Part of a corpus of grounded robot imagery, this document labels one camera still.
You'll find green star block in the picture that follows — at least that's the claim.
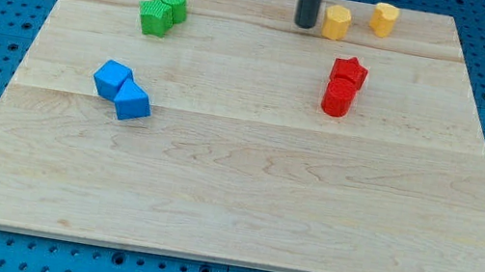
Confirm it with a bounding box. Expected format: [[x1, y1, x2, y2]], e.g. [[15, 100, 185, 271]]
[[139, 0, 174, 38]]

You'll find red cylinder block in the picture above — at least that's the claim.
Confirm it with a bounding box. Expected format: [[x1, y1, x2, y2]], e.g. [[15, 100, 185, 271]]
[[321, 77, 357, 118]]

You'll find blue triangle block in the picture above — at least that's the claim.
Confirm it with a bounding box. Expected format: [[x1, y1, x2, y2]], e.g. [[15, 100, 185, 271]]
[[113, 79, 151, 120]]

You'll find red star block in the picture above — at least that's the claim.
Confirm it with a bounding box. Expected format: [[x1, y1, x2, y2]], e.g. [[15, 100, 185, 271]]
[[329, 57, 369, 91]]

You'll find blue cube block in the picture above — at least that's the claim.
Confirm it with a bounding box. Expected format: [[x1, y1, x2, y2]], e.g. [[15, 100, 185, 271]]
[[93, 60, 134, 100]]

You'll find yellow heart block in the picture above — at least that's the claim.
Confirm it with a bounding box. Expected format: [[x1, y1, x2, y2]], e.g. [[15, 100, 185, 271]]
[[368, 2, 401, 38]]

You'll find green cylinder block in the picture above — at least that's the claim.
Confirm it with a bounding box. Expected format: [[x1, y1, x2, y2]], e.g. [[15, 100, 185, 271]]
[[161, 0, 188, 24]]

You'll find wooden board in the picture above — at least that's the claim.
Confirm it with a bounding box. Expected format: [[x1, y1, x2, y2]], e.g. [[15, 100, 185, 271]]
[[0, 0, 485, 272]]

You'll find yellow hexagon block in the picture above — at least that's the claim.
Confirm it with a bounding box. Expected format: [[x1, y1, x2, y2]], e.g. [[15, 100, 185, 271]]
[[321, 5, 352, 41]]

